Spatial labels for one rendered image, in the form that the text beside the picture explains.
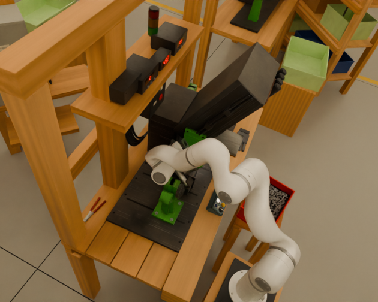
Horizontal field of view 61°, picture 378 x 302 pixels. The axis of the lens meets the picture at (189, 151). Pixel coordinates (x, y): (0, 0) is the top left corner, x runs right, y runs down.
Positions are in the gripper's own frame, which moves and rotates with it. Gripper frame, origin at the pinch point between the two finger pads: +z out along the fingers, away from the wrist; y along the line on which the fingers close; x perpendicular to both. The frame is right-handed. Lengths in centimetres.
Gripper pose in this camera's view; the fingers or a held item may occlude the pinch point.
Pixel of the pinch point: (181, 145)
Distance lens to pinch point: 169.5
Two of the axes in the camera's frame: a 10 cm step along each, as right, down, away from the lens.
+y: -4.9, -8.2, -2.9
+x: -8.2, 3.2, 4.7
